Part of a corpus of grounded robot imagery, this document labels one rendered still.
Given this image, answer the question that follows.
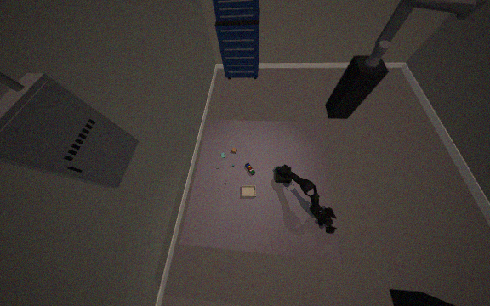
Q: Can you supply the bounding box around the beige tray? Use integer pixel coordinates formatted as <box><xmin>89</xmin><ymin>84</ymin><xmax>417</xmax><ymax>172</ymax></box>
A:
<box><xmin>242</xmin><ymin>185</ymin><xmax>256</xmax><ymax>197</ymax></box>

